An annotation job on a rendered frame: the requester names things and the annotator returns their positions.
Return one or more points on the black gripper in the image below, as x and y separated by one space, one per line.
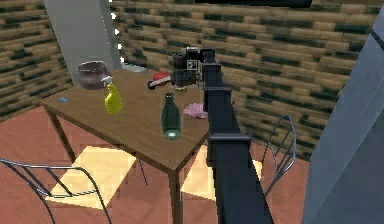
182 76

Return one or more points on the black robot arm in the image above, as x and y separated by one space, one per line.
230 160

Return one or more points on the grey refrigerator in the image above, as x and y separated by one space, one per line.
346 140

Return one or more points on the grey flat tray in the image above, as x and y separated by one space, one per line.
134 68

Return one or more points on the dark green glass bottle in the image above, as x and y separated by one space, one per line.
171 116

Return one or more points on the brown wooden table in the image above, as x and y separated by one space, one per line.
140 113

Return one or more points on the pink crumpled cloth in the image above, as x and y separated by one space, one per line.
196 111

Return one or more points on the yellow spray bottle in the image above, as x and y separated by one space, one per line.
113 101

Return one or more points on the brown round pot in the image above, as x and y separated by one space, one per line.
92 76

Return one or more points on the grey room door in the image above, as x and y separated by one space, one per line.
80 33

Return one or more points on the small blue flat item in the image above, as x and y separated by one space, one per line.
63 99

